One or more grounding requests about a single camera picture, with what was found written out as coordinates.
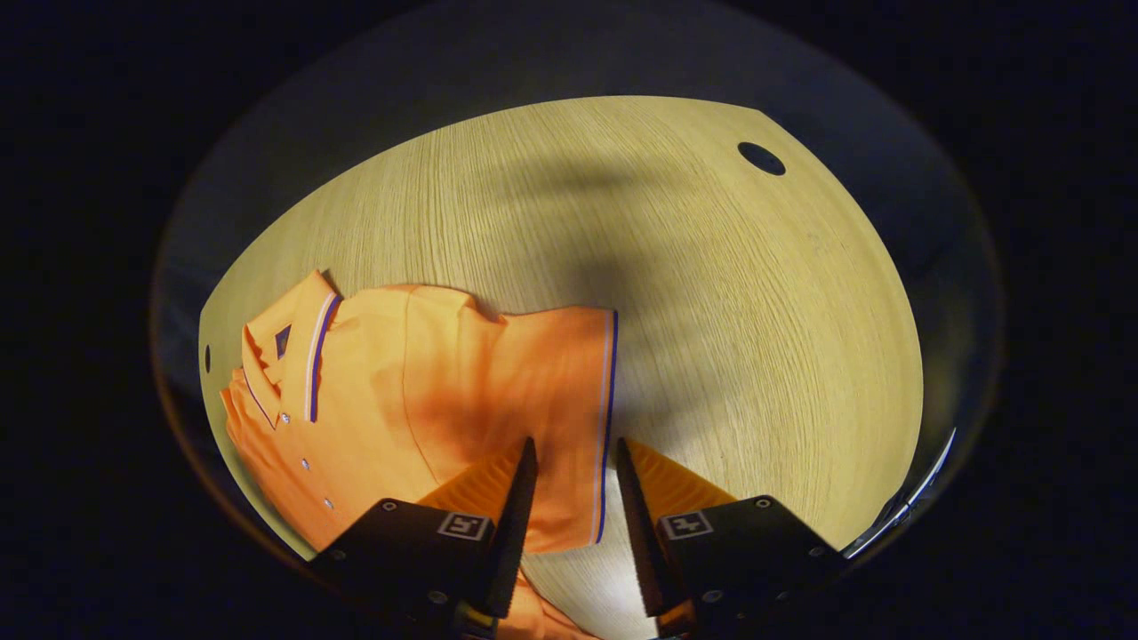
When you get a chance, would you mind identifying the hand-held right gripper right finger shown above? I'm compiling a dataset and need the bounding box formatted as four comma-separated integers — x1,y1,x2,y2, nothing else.
616,437,850,628

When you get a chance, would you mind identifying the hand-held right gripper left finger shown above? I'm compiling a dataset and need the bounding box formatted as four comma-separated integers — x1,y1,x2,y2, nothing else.
307,436,540,623

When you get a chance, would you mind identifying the orange T-shirt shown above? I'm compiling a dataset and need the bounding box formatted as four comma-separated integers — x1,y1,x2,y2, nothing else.
220,269,619,640

